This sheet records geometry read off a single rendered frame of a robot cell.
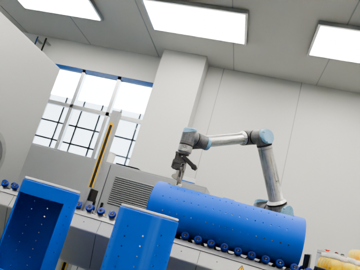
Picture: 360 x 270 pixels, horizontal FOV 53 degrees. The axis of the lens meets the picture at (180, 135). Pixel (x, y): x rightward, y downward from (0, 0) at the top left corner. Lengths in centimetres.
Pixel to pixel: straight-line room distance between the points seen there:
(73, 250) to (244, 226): 100
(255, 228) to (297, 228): 22
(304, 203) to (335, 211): 39
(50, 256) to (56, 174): 246
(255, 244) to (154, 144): 316
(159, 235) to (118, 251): 19
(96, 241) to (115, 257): 59
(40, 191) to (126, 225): 45
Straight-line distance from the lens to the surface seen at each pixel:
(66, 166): 421
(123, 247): 160
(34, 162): 441
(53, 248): 185
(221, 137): 263
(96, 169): 271
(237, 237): 204
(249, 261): 206
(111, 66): 595
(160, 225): 159
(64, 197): 181
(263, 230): 203
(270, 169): 277
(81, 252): 226
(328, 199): 514
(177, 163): 227
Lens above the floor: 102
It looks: 13 degrees up
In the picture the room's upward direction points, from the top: 16 degrees clockwise
